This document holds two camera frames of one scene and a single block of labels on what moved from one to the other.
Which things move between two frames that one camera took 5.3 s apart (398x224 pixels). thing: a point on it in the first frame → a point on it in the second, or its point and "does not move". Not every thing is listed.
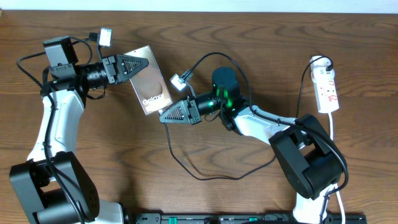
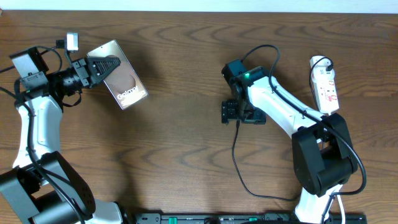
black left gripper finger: (120, 68) → (99, 68)
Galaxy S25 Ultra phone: (149, 84) → (124, 83)
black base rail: (242, 218) does not move
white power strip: (326, 95) does not move
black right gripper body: (208, 102) → (233, 110)
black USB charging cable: (310, 61) → (233, 147)
